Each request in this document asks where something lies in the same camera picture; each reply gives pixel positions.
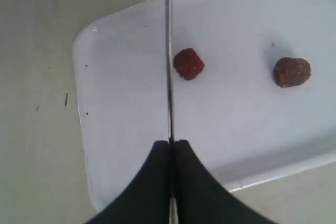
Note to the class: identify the thin metal skewer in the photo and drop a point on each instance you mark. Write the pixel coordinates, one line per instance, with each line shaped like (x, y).
(169, 67)

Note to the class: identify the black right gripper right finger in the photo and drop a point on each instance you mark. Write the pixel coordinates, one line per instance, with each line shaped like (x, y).
(201, 198)

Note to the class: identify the white rectangular plastic tray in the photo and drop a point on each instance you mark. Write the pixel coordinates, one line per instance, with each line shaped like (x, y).
(244, 128)

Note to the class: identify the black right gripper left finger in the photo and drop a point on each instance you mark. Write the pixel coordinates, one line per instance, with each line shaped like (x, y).
(147, 198)

